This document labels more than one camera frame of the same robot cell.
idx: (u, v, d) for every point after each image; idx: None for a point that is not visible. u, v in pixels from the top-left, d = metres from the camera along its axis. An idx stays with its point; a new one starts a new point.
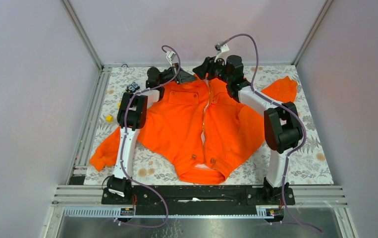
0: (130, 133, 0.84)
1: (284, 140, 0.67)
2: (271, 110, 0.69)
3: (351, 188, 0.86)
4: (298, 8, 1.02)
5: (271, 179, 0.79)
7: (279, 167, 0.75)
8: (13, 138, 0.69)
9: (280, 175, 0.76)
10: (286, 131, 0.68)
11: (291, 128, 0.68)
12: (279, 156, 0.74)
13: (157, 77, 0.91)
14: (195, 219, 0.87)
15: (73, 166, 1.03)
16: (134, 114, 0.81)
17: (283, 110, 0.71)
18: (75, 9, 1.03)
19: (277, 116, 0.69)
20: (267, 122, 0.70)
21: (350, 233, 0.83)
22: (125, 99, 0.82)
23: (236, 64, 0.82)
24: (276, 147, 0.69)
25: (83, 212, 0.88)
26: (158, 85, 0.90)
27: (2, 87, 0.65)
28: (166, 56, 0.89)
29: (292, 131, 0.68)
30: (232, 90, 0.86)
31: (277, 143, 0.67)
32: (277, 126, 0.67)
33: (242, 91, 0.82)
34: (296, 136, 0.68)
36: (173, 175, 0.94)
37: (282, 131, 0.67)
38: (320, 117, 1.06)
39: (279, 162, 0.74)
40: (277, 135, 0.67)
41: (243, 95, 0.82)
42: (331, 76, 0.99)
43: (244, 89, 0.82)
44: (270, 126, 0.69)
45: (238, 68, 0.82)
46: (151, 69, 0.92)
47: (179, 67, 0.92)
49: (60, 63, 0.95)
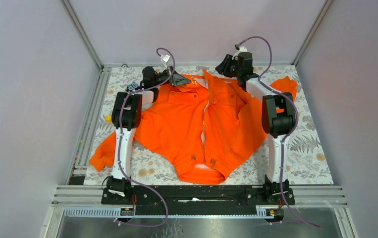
0: (125, 133, 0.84)
1: (276, 124, 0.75)
2: (269, 96, 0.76)
3: (351, 188, 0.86)
4: (299, 8, 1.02)
5: (270, 173, 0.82)
7: (276, 159, 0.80)
8: (12, 138, 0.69)
9: (276, 167, 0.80)
10: (281, 117, 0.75)
11: (286, 116, 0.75)
12: (275, 143, 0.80)
13: (151, 76, 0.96)
14: (195, 219, 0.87)
15: (73, 166, 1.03)
16: (129, 113, 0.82)
17: (282, 99, 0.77)
18: (75, 9, 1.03)
19: (274, 103, 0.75)
20: (264, 107, 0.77)
21: (350, 233, 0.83)
22: (119, 99, 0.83)
23: (245, 57, 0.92)
24: (269, 131, 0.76)
25: (83, 212, 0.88)
26: (153, 87, 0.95)
27: (1, 86, 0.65)
28: (160, 58, 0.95)
29: (285, 118, 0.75)
30: (241, 80, 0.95)
31: (270, 126, 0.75)
32: (272, 111, 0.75)
33: (249, 82, 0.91)
34: (288, 123, 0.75)
36: (173, 175, 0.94)
37: (276, 117, 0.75)
38: (320, 117, 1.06)
39: (275, 149, 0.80)
40: (271, 119, 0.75)
41: (250, 84, 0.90)
42: (330, 76, 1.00)
43: (252, 79, 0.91)
44: (266, 110, 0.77)
45: (247, 60, 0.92)
46: (147, 68, 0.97)
47: (174, 70, 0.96)
49: (60, 63, 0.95)
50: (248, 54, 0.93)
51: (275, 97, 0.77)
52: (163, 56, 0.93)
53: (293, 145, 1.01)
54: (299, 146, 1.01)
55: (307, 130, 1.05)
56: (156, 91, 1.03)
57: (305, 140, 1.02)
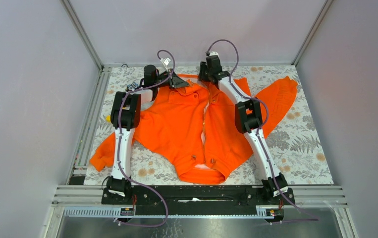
0: (125, 133, 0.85)
1: (247, 126, 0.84)
2: (240, 103, 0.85)
3: (351, 188, 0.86)
4: (298, 8, 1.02)
5: (263, 171, 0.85)
7: (261, 154, 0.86)
8: (12, 138, 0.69)
9: (264, 161, 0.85)
10: (249, 119, 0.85)
11: (253, 116, 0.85)
12: (252, 138, 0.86)
13: (152, 72, 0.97)
14: (195, 219, 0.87)
15: (73, 166, 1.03)
16: (129, 114, 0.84)
17: (251, 102, 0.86)
18: (75, 9, 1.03)
19: (244, 109, 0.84)
20: (236, 111, 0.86)
21: (350, 233, 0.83)
22: (118, 99, 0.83)
23: (212, 58, 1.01)
24: (241, 130, 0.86)
25: (83, 212, 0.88)
26: (152, 85, 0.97)
27: (1, 86, 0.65)
28: (161, 61, 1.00)
29: (253, 119, 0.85)
30: (213, 79, 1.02)
31: (241, 127, 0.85)
32: (242, 115, 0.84)
33: (221, 82, 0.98)
34: (257, 123, 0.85)
36: (173, 175, 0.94)
37: (246, 119, 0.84)
38: (320, 117, 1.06)
39: (255, 144, 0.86)
40: (242, 121, 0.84)
41: (222, 85, 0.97)
42: (330, 76, 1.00)
43: (223, 79, 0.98)
44: (238, 115, 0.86)
45: (215, 61, 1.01)
46: (148, 65, 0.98)
47: (173, 71, 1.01)
49: (61, 63, 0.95)
50: (215, 56, 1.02)
51: (245, 101, 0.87)
52: (164, 59, 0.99)
53: (293, 145, 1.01)
54: (299, 146, 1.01)
55: (307, 130, 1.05)
56: (154, 91, 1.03)
57: (305, 140, 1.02)
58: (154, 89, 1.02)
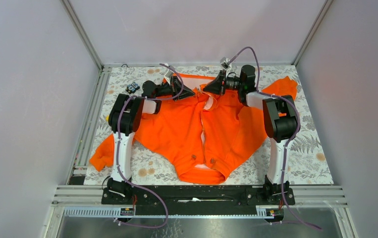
0: (123, 138, 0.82)
1: (281, 129, 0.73)
2: (269, 99, 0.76)
3: (351, 188, 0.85)
4: (298, 8, 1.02)
5: (271, 175, 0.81)
7: (277, 163, 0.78)
8: (13, 138, 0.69)
9: (278, 169, 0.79)
10: (286, 121, 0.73)
11: (291, 120, 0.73)
12: (277, 147, 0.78)
13: (152, 91, 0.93)
14: (195, 219, 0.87)
15: (73, 166, 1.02)
16: (129, 117, 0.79)
17: (283, 102, 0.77)
18: (75, 8, 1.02)
19: (273, 107, 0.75)
20: (265, 110, 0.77)
21: (350, 233, 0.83)
22: (120, 100, 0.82)
23: (248, 74, 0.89)
24: (273, 135, 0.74)
25: (83, 212, 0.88)
26: (156, 99, 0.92)
27: (1, 85, 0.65)
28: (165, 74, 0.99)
29: (291, 122, 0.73)
30: (241, 95, 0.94)
31: (273, 130, 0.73)
32: (274, 113, 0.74)
33: (249, 94, 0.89)
34: (293, 128, 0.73)
36: (173, 175, 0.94)
37: (280, 122, 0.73)
38: (321, 117, 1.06)
39: (278, 154, 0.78)
40: (273, 121, 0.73)
41: (250, 97, 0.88)
42: (330, 76, 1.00)
43: (251, 92, 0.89)
44: (268, 116, 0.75)
45: (251, 77, 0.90)
46: (148, 84, 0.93)
47: (182, 90, 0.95)
49: (61, 63, 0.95)
50: (253, 71, 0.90)
51: (276, 100, 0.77)
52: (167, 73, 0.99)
53: (293, 145, 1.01)
54: (299, 146, 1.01)
55: (307, 130, 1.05)
56: (159, 103, 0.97)
57: (305, 140, 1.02)
58: (156, 101, 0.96)
